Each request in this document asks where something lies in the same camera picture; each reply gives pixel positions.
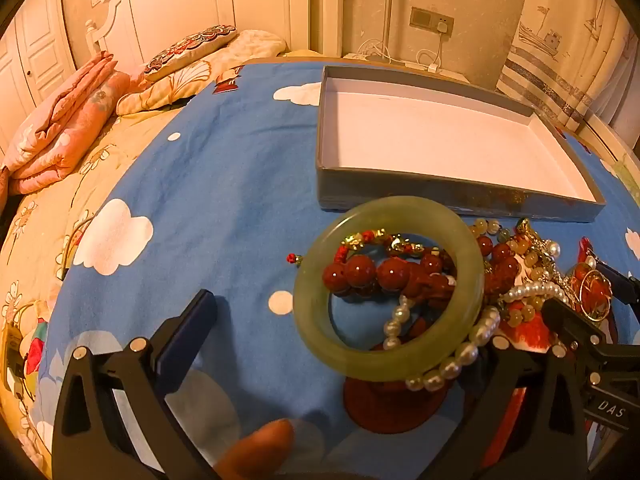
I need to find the embroidered patterned pillow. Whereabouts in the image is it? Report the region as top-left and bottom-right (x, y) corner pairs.
(142, 24), (238, 83)

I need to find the pink folded quilt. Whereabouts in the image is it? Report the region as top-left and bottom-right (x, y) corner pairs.
(0, 50), (132, 196)

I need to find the cream ruffled cushion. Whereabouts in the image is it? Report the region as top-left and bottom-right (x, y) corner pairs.
(220, 29), (288, 61)

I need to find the white charging cable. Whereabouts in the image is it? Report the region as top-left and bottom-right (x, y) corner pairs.
(356, 34), (443, 74)

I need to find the beige bead bracelet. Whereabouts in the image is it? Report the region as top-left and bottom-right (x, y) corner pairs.
(470, 217), (551, 328)

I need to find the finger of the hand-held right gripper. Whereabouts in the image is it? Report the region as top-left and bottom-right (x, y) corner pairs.
(541, 298), (640, 376)
(587, 256), (640, 306)

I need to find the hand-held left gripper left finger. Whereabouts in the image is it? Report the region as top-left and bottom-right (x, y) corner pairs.
(51, 289), (221, 480)

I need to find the white wooden headboard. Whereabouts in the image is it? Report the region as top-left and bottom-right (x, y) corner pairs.
(84, 0), (346, 63)

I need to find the green jade bangle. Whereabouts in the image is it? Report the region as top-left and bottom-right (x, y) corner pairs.
(293, 196), (486, 382)

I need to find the gold chain necklace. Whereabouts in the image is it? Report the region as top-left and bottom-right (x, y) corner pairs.
(517, 217), (562, 263)

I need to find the yellow floral bedsheet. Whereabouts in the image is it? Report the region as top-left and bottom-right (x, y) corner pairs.
(0, 107), (193, 480)

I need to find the striped printed curtain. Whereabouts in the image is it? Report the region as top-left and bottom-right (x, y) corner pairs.
(495, 0), (640, 133)

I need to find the wall socket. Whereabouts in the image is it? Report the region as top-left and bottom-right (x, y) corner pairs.
(409, 7), (455, 37)

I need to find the yellow floral pillow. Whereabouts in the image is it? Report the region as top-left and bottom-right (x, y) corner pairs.
(116, 55), (244, 116)

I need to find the blue cloud printed blanket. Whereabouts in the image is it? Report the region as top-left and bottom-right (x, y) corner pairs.
(30, 57), (640, 480)

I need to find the white pearl bracelet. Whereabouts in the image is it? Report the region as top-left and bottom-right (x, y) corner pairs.
(382, 280), (571, 393)

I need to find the shallow grey cardboard box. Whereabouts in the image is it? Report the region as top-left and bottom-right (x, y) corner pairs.
(315, 65), (607, 223)

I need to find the gold and red string bracelet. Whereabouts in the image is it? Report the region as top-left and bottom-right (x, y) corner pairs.
(286, 229), (443, 266)

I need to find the red bead bracelet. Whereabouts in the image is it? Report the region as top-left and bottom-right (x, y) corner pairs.
(324, 235), (522, 311)

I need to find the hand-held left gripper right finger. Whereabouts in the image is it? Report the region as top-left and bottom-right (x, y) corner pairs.
(415, 335), (588, 480)

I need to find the white wardrobe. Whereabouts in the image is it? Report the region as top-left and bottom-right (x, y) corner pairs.
(0, 0), (77, 156)

